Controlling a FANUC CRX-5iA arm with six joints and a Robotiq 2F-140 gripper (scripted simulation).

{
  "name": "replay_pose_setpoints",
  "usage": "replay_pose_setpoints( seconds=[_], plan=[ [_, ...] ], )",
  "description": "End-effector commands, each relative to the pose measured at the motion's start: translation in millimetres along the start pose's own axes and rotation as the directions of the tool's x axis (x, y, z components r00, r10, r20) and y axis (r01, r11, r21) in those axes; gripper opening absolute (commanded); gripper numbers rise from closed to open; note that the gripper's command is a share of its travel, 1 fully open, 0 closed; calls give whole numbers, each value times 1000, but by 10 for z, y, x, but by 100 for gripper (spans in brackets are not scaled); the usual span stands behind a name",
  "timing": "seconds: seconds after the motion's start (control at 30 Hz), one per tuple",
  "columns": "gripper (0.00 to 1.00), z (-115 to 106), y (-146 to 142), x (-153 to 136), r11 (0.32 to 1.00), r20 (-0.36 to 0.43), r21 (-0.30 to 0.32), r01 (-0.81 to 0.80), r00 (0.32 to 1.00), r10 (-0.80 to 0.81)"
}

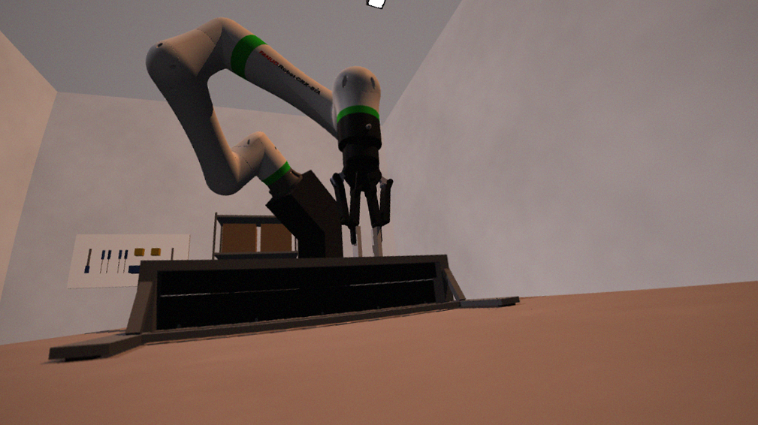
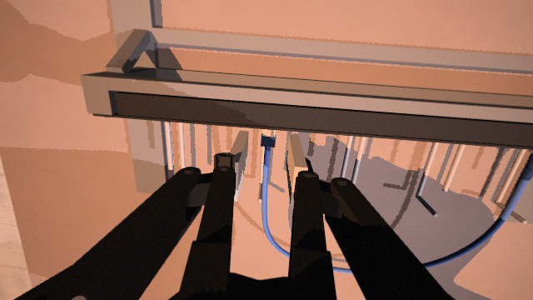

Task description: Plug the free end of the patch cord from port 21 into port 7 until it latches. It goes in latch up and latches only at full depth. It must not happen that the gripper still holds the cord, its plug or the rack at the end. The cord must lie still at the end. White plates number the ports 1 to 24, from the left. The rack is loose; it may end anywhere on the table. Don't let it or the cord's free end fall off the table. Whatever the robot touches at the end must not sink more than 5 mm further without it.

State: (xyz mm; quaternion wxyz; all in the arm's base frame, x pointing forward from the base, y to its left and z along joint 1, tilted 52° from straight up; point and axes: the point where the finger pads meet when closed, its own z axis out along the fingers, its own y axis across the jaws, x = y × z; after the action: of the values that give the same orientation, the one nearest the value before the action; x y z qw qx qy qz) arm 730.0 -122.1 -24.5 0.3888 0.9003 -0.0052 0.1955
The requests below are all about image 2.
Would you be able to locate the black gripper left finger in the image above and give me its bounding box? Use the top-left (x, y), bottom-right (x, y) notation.
top-left (13, 131), bottom-right (249, 300)

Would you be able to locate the blue patch cord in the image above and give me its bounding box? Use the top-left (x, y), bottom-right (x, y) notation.
top-left (262, 147), bottom-right (533, 273)

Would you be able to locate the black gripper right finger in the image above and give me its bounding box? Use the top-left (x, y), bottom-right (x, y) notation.
top-left (286, 134), bottom-right (455, 300)

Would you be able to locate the peach and blue cable plug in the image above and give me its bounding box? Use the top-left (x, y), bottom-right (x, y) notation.
top-left (261, 129), bottom-right (276, 148)

